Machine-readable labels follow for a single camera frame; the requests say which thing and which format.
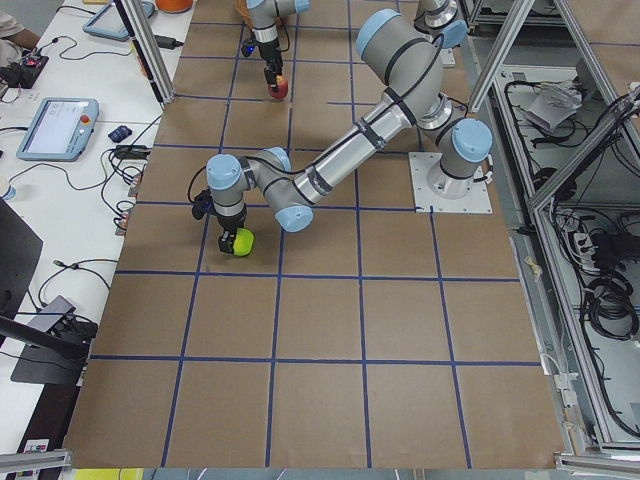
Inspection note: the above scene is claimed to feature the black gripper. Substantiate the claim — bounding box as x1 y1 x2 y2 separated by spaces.
257 38 283 84
217 206 247 254

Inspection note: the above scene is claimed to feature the red yellow apple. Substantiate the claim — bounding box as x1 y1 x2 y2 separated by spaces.
269 75 289 100

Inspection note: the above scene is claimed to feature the green apple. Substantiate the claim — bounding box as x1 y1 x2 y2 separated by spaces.
232 228 255 257

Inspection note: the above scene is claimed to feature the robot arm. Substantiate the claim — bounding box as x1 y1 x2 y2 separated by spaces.
242 0 311 99
192 9 493 256

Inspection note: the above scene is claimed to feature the wicker basket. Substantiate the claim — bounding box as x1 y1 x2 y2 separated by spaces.
234 0 286 28

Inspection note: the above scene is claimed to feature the black power adapter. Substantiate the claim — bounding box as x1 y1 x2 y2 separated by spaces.
154 35 184 50

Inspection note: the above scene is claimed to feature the dark blue pouch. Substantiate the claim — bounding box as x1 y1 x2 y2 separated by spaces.
108 125 132 143

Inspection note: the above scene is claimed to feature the teach pendant tablet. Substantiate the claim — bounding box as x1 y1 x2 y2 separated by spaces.
16 97 100 162

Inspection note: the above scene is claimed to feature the black monitor stand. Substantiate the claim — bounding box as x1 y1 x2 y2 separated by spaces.
1 201 97 385

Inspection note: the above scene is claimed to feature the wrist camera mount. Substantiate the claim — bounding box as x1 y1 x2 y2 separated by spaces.
191 189 216 220
241 37 257 58

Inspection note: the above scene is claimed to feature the aluminium frame post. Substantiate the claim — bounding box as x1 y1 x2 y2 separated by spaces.
114 0 175 105

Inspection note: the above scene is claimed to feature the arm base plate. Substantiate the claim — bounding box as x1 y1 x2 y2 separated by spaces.
408 152 493 215

